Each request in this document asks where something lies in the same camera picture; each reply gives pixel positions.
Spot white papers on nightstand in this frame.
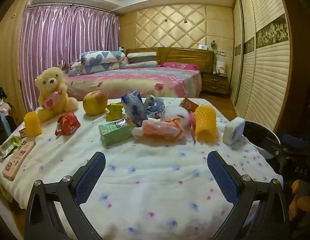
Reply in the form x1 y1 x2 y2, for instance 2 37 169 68
215 60 227 75

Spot orange plastic bag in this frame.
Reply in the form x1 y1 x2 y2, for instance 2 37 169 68
132 119 184 140

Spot cream teddy bear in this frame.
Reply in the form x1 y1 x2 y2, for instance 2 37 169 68
35 67 79 122

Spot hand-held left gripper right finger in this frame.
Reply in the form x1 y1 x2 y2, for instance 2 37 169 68
207 151 290 240

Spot orange snack packet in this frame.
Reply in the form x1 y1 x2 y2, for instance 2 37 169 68
180 98 199 113

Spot green foil packet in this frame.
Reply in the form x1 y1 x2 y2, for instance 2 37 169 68
0 135 22 159

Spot curtain rod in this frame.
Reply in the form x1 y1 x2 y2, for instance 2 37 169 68
27 3 119 14

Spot blue clear plastic bag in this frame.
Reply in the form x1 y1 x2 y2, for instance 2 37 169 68
121 91 148 127

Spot yellow red apple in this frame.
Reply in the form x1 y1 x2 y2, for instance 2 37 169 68
83 90 108 116

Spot long pink box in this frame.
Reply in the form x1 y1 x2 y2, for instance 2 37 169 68
2 141 36 182

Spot wooden cabinet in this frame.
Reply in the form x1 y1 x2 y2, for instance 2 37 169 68
0 0 30 120

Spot slatted sliding wardrobe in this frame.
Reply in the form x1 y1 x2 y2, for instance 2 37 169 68
230 0 293 133

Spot red snack packet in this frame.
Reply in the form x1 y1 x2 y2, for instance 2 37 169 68
55 112 81 136

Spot yellow mesh roller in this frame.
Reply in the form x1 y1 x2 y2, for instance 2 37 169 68
194 106 217 144

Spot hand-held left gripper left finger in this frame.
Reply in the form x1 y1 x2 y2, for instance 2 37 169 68
24 151 106 240

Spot white plastic bag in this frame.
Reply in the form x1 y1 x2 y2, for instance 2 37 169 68
163 105 191 128

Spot pink pillow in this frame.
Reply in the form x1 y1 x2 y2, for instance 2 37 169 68
161 62 200 71

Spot striped folded bedding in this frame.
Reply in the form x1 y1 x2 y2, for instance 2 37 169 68
126 52 158 68

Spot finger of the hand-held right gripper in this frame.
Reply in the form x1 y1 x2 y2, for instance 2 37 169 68
282 133 309 147
261 137 287 159

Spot white sponge block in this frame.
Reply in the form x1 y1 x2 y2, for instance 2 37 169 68
222 117 246 145

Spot heart print folded quilt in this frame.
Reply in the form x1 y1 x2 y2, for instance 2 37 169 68
80 51 126 75

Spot person's right hand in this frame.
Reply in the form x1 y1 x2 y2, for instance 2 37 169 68
288 179 310 222

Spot light purple plush toy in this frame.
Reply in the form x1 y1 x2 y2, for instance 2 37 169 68
62 60 83 77

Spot blue wrapper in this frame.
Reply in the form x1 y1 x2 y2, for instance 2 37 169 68
144 95 166 119

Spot purple satin curtain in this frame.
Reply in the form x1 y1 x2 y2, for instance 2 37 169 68
20 5 120 113

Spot wooden headboard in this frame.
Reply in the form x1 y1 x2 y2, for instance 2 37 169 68
125 47 215 73

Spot black white trash bin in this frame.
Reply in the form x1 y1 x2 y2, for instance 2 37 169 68
241 120 282 159

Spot bed with floral sheet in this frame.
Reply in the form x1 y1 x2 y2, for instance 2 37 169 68
62 66 203 99

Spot pink plastic piece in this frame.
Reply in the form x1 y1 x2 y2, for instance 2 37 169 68
189 111 197 143

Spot wooden nightstand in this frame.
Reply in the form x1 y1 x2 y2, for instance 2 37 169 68
202 72 229 96

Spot green drink carton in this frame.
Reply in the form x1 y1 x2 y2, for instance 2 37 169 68
98 118 136 147

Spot white floral blanket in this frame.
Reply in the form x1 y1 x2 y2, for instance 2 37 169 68
0 97 284 240

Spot yellow snack packet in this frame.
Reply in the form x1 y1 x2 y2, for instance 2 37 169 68
105 102 124 121

